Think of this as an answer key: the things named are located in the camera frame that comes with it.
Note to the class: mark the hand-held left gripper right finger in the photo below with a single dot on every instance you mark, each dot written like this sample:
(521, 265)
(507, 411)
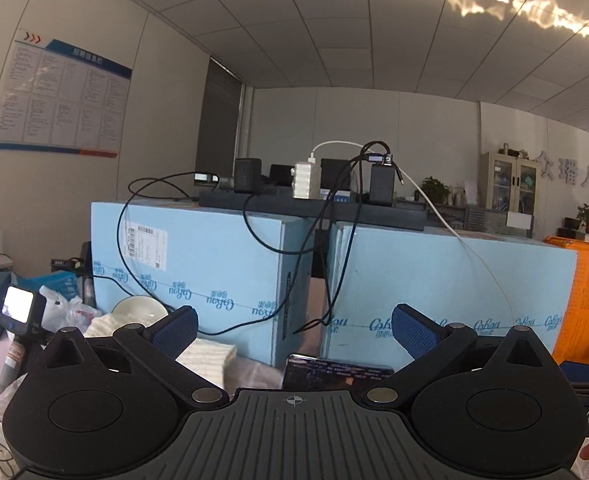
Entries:
(414, 332)

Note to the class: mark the grey file drawer unit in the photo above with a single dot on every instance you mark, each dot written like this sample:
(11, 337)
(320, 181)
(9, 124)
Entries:
(480, 219)

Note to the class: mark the light blue plastic package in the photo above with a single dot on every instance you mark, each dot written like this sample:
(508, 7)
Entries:
(49, 282)

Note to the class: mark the white charger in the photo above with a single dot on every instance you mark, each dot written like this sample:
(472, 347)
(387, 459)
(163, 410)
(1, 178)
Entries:
(306, 180)

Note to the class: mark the white plastic bag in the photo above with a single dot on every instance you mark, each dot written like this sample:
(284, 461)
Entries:
(67, 310)

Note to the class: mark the wall notice poster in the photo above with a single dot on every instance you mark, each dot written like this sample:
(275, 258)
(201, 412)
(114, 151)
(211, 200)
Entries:
(59, 95)

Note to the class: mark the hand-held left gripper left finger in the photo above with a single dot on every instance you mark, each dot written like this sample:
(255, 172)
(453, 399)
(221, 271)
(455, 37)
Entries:
(177, 332)

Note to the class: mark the light blue cardboard box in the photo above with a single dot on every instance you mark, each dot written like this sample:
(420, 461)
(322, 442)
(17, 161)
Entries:
(189, 250)
(424, 270)

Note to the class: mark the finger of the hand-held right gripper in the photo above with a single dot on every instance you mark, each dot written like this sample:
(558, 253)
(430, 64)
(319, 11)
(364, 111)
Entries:
(582, 372)

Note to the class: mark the silver wall lettering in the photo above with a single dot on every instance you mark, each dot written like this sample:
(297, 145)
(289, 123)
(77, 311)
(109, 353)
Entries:
(579, 172)

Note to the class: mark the black monitor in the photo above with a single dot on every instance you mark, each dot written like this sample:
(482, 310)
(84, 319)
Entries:
(337, 172)

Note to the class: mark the dark power strip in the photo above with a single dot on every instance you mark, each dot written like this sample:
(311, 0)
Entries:
(274, 202)

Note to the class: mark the black charger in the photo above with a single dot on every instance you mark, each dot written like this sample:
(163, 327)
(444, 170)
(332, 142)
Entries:
(247, 175)
(382, 185)

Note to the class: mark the white bowl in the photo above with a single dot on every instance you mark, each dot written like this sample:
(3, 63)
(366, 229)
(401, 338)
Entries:
(137, 307)

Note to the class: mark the glass door cabinet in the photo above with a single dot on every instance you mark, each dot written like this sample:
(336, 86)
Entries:
(504, 180)

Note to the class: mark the white ribbed towel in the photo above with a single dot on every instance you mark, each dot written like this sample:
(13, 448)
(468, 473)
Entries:
(204, 360)

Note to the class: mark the black smartphone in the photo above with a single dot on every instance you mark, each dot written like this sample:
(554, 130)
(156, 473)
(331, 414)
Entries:
(324, 372)

